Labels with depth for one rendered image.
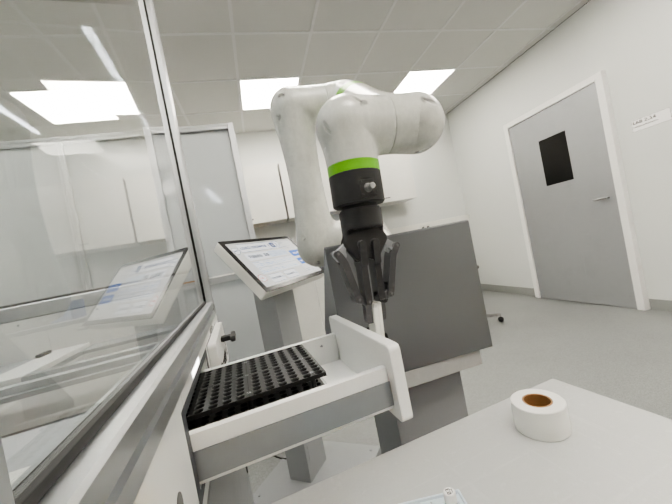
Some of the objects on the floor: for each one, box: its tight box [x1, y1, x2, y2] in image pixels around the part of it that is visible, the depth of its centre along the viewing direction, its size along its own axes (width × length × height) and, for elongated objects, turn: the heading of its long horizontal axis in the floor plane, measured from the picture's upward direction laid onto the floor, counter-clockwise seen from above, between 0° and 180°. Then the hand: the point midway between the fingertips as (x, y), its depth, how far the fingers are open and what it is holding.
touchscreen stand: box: [253, 289, 381, 504], centre depth 149 cm, size 50×45×102 cm
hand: (376, 321), depth 55 cm, fingers closed
